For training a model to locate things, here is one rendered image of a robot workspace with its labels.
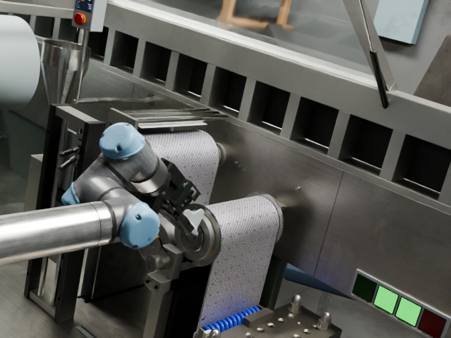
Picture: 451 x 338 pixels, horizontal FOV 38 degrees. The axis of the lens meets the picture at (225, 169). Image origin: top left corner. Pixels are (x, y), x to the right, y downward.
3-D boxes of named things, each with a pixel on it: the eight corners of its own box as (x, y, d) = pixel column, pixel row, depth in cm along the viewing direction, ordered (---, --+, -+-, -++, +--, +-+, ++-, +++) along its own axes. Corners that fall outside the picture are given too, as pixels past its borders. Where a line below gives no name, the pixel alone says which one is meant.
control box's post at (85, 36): (72, 99, 180) (82, 28, 175) (76, 99, 182) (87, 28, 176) (75, 101, 180) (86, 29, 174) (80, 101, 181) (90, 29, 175)
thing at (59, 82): (9, 231, 210) (31, 58, 193) (45, 224, 220) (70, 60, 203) (33, 249, 201) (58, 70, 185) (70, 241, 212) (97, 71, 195)
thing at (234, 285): (196, 331, 155) (212, 262, 149) (256, 306, 172) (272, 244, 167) (197, 332, 154) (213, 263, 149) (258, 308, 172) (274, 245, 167)
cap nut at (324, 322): (313, 325, 167) (318, 310, 166) (321, 322, 170) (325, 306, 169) (325, 332, 165) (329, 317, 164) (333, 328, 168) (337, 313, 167)
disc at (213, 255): (169, 249, 157) (180, 194, 153) (170, 249, 158) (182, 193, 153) (213, 277, 149) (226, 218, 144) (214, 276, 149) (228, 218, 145)
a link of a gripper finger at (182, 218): (198, 229, 140) (178, 207, 135) (194, 235, 140) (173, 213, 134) (185, 222, 144) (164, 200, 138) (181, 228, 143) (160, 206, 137)
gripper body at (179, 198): (203, 196, 140) (180, 165, 131) (179, 227, 138) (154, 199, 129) (178, 182, 145) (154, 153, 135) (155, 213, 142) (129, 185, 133)
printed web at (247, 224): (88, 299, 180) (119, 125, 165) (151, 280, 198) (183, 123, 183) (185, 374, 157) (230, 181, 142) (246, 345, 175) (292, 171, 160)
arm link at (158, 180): (143, 188, 125) (117, 174, 130) (154, 200, 129) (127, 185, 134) (166, 159, 127) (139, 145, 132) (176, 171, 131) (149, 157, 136)
